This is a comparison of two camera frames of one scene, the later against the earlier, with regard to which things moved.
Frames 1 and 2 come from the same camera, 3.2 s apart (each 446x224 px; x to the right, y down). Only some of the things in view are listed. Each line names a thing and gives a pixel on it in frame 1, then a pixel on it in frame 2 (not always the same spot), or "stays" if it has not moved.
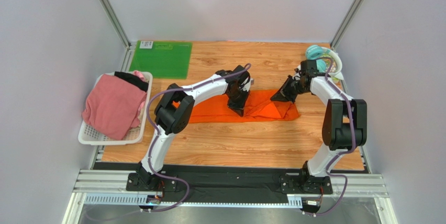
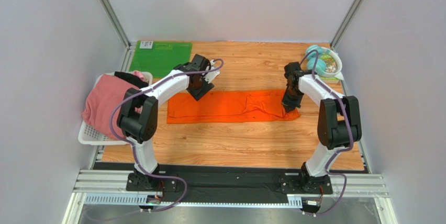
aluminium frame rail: (89, 181) stays
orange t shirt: (259, 107) stays
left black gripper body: (237, 99) -> (198, 91)
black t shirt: (133, 78) stays
